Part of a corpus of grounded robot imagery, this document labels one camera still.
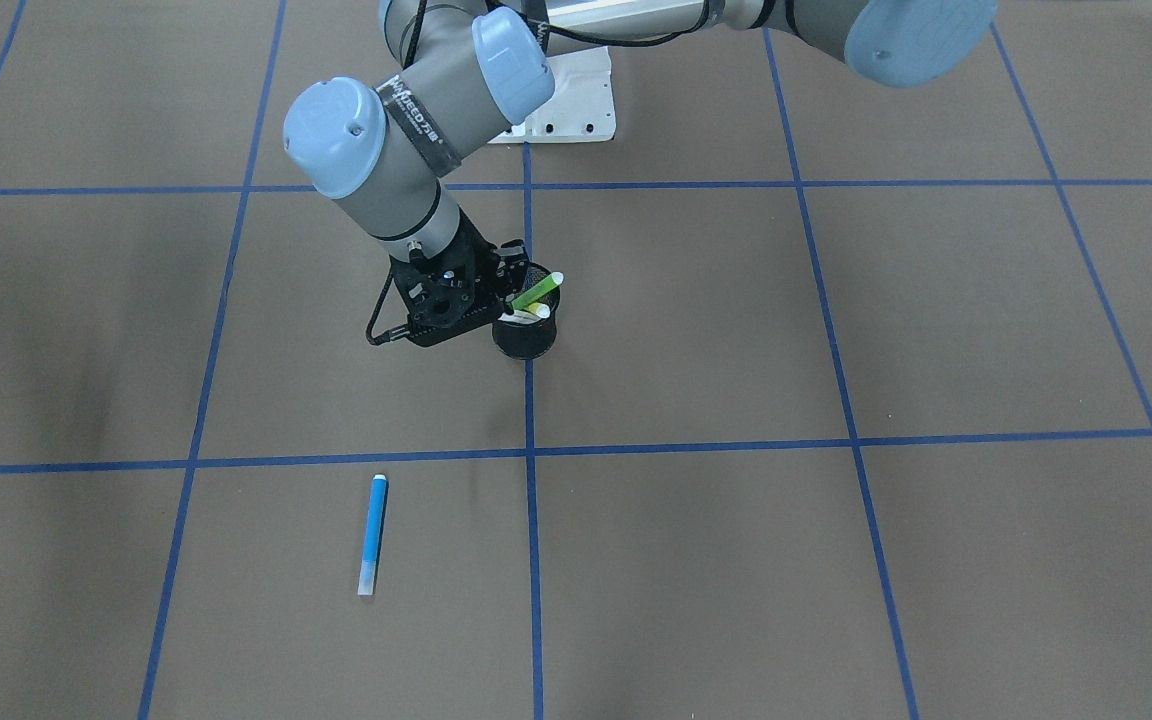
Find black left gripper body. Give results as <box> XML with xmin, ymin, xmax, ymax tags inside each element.
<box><xmin>366</xmin><ymin>211</ymin><xmax>529</xmax><ymax>347</ymax></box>

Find blue highlighter pen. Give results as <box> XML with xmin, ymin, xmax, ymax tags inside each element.
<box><xmin>357</xmin><ymin>473</ymin><xmax>389</xmax><ymax>597</ymax></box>

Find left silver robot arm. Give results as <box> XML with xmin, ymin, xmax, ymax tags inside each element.
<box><xmin>282</xmin><ymin>1</ymin><xmax>996</xmax><ymax>359</ymax></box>

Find yellow highlighter pen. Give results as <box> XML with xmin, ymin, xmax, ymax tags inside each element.
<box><xmin>498</xmin><ymin>304</ymin><xmax>552</xmax><ymax>325</ymax></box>

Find black mesh pen holder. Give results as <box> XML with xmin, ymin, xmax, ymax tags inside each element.
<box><xmin>492</xmin><ymin>287</ymin><xmax>561</xmax><ymax>361</ymax></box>

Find green highlighter pen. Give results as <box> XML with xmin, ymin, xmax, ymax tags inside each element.
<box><xmin>509</xmin><ymin>272</ymin><xmax>564</xmax><ymax>313</ymax></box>

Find blue tape grid lines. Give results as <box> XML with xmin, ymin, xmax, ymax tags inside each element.
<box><xmin>0</xmin><ymin>1</ymin><xmax>1152</xmax><ymax>719</ymax></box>

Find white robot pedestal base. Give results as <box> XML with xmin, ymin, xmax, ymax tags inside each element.
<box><xmin>492</xmin><ymin>47</ymin><xmax>617</xmax><ymax>145</ymax></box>

